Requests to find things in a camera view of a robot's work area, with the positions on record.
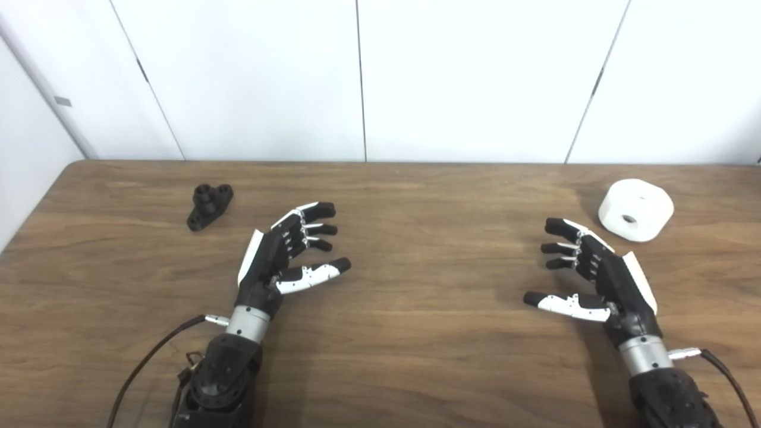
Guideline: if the black plastic holder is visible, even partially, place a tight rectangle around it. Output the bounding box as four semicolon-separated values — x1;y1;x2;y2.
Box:
187;183;234;232

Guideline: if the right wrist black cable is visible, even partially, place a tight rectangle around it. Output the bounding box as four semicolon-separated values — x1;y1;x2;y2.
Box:
669;348;761;428

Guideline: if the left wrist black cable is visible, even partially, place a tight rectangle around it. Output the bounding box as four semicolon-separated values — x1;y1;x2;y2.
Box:
107;315;230;428

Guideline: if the round white plastic piece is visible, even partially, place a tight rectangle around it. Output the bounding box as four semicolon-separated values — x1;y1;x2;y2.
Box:
598;178;675;243

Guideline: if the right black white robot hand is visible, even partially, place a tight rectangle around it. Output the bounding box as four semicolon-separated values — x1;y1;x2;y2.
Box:
523;217;663;348

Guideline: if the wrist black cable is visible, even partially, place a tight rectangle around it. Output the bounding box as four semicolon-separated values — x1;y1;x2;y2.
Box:
107;315;230;428
669;348;761;428

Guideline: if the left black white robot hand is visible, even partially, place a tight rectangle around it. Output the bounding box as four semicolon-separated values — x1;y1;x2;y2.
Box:
235;202;352;319

